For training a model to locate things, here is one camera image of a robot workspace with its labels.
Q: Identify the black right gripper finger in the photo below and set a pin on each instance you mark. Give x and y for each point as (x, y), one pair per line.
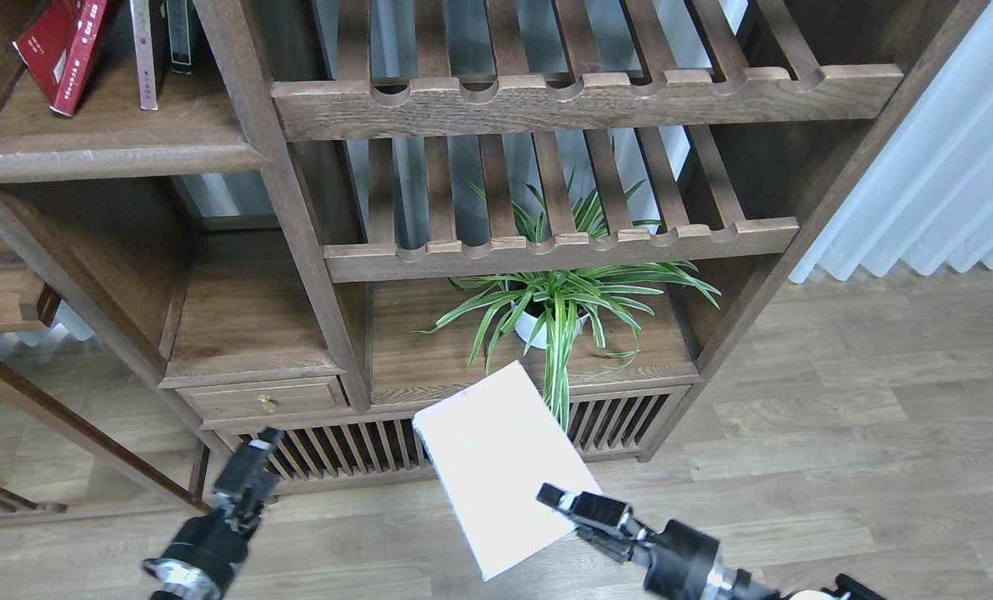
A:
(599, 513)

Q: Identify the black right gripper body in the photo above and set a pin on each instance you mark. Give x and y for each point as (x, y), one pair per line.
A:
(679, 561)

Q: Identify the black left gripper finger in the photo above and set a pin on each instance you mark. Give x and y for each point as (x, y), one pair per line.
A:
(244, 485)

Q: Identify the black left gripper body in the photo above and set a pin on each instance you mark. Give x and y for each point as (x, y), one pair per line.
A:
(204, 557)

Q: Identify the white and purple book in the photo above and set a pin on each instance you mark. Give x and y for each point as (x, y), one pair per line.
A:
(493, 446)

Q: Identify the red paperback book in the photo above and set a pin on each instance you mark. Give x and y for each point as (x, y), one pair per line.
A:
(61, 46)

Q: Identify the maroon book with white characters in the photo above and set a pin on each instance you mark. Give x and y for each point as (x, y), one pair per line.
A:
(150, 37)

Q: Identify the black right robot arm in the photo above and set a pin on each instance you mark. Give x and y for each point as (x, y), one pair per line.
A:
(732, 583)

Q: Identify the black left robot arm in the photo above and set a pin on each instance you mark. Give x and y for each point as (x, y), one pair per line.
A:
(208, 552)

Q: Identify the brass drawer knob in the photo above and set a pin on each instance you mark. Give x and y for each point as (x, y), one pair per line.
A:
(267, 404)

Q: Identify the white plant pot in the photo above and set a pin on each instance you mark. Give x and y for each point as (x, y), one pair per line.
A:
(538, 324)

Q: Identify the green spider plant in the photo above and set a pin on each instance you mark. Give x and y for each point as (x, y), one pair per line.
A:
(612, 289)

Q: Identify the dark wooden bookshelf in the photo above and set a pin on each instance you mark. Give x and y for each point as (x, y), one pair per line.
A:
(289, 219)

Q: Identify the white curtain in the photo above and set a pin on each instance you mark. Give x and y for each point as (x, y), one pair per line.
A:
(927, 201)

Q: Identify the green upright book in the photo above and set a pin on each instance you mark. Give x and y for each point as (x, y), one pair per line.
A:
(183, 31)

